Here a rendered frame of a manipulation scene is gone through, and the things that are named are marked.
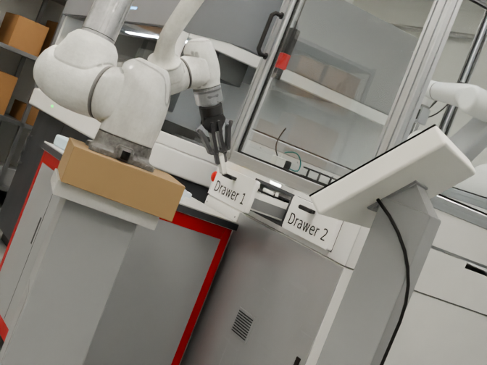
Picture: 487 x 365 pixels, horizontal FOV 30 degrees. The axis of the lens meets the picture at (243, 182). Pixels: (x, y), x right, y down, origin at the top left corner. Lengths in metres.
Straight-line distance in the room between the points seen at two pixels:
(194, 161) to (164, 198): 1.48
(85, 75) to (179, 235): 0.84
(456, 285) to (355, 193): 0.99
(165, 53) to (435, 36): 0.79
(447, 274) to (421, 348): 0.24
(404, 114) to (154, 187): 0.76
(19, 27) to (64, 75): 4.07
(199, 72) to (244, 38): 1.02
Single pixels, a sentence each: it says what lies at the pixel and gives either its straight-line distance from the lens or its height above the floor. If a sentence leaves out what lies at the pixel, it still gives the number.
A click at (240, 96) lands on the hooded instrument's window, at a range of 3.88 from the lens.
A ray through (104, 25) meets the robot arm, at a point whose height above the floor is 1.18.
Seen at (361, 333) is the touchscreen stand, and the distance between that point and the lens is 2.12.
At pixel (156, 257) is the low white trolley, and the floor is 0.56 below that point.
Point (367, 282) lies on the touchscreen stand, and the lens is 2.11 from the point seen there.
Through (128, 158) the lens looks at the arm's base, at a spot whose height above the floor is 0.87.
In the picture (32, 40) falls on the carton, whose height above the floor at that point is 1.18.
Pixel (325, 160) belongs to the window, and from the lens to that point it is 2.90.
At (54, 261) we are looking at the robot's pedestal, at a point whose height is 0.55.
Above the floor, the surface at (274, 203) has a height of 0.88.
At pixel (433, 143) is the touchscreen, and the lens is 1.92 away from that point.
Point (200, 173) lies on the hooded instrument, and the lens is 3.83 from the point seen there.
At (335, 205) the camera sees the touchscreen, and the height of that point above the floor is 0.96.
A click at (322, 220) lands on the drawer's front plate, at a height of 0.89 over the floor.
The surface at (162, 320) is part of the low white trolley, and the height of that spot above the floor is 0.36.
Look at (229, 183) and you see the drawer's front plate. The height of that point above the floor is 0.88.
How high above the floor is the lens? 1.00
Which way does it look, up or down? 2 degrees down
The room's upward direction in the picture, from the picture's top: 22 degrees clockwise
